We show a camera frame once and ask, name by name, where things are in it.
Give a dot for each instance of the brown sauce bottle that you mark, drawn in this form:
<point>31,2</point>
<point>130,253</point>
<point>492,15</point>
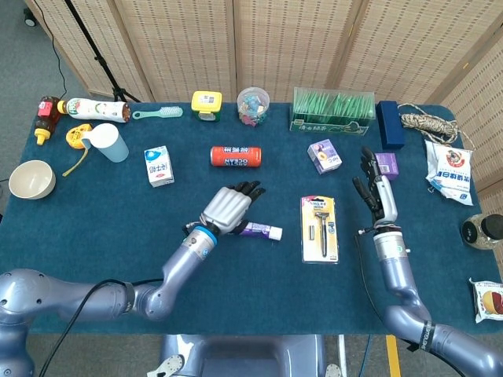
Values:
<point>43,127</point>

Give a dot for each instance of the cream bowl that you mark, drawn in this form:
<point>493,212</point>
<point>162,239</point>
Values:
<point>31,180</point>

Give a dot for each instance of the orange soda can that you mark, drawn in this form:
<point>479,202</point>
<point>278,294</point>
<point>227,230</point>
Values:
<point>236,156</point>

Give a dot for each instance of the black tripod stand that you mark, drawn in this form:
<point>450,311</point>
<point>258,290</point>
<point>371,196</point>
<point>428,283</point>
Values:
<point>98,59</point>

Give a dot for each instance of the black caster wheel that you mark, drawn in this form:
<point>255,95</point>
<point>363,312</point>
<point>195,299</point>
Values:
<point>29,17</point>

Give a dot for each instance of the clear jar of binder clips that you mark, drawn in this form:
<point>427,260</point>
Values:
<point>253,108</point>

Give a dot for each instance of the blue table mat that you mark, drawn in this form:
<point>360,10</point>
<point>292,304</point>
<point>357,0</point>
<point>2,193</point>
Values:
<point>275,294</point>

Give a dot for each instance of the purple toothpaste tube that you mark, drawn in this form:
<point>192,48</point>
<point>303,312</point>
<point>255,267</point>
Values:
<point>263,231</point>

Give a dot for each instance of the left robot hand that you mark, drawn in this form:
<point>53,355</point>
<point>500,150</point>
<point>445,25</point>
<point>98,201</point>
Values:
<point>228,206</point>

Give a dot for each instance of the light blue plastic cup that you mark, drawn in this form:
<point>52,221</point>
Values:
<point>112,147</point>

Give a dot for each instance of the white and blue bag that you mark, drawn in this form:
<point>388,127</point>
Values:
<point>450,173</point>

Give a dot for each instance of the purple and white small box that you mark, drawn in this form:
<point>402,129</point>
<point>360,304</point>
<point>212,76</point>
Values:
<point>324,157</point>

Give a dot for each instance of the white snack packet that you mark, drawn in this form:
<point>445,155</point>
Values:
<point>489,302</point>

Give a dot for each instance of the yellow tape measure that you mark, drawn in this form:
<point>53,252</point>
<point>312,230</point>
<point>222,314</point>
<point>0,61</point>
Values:
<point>74,135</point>

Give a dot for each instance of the white blue milk carton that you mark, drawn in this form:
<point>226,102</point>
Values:
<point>159,167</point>

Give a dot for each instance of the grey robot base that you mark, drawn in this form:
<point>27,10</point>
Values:
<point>243,353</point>

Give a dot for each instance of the clear box of green tea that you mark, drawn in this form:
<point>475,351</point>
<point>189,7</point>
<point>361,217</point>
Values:
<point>332,112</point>

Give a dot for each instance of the dark blue box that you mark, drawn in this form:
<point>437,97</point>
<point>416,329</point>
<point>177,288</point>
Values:
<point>390,125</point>

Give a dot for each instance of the bamboo folding screen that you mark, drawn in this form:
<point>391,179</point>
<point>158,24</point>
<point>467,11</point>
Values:
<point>275,47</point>

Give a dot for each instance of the glass jar black lid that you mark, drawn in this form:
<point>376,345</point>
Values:
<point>481,231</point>

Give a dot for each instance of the green scrubbing brush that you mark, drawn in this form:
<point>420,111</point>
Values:
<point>169,112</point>

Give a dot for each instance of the white snack tube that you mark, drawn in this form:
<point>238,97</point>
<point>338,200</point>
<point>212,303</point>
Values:
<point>94,110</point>

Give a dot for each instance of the green container yellow lid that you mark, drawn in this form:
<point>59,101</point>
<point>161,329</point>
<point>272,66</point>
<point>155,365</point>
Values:
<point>206,102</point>

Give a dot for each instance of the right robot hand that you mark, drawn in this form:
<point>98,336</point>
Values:
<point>385,200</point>

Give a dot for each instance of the razor in yellow blister pack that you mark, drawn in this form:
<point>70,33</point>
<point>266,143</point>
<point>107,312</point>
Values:
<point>308,251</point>

